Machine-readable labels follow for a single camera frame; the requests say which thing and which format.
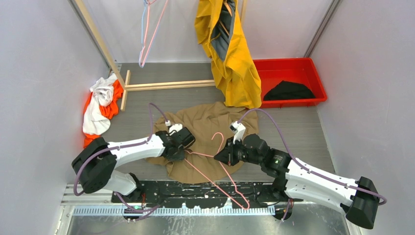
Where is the red plastic bin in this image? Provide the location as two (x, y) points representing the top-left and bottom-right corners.
(254, 58), (327, 109)

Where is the tan brown garment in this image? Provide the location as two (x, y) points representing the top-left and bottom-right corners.
(146, 102), (259, 184)

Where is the purple cable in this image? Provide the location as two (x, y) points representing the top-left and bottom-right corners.
(236, 108), (388, 222)
(72, 102), (171, 222)

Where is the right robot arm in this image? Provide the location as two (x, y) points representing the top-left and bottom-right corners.
(214, 134), (380, 229)

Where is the aluminium rail frame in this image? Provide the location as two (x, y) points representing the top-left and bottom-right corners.
(55, 181), (362, 235)

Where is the wooden clothes rack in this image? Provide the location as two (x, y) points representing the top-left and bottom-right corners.
(74, 0), (249, 113)

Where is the blue wire hanger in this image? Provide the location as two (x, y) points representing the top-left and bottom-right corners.
(138, 0), (152, 68)

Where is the black garment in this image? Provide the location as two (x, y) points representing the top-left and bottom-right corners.
(263, 81), (316, 101)

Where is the white cloth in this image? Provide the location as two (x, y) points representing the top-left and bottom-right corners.
(82, 73), (117, 135)

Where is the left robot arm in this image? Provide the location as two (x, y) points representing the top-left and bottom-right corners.
(71, 124), (195, 202)

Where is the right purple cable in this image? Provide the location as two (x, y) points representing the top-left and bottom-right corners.
(236, 108), (388, 222)

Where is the yellow pleated skirt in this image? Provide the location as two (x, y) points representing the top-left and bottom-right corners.
(194, 0), (262, 109)

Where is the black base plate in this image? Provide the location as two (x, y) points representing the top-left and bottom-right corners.
(121, 181), (288, 209)

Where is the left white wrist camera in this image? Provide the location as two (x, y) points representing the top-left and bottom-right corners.
(165, 121), (183, 134)

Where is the orange cloth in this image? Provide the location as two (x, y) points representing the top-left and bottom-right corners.
(82, 80), (123, 148)

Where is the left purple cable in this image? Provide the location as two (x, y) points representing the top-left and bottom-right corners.
(72, 102), (171, 222)

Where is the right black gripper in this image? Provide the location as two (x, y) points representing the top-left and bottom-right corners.
(214, 136), (263, 166)

